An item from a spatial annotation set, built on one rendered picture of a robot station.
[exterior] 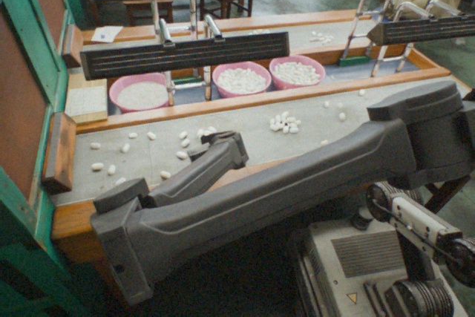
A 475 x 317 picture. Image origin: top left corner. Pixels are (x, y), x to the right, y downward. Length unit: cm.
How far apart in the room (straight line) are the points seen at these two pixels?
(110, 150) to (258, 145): 53
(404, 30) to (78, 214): 123
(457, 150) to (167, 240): 32
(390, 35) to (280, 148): 56
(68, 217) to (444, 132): 90
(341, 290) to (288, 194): 91
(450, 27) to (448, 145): 109
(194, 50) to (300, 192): 69
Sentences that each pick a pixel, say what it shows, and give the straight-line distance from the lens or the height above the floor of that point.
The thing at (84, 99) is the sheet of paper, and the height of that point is 78.
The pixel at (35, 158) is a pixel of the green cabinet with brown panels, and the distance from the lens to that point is 102.
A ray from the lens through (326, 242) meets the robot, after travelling 126.
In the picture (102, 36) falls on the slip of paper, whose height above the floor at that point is 77.
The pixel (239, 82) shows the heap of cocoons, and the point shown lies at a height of 74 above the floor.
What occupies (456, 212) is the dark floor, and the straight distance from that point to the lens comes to 232.
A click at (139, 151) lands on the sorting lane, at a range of 112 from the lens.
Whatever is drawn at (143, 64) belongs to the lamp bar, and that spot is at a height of 107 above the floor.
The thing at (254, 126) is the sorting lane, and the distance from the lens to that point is 120.
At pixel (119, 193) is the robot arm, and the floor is 124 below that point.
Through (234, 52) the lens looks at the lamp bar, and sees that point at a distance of 97.
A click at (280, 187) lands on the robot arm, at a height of 130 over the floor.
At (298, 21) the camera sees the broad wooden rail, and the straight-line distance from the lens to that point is 203.
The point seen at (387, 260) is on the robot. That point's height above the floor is 48.
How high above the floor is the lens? 154
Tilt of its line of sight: 45 degrees down
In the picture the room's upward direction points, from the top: 5 degrees clockwise
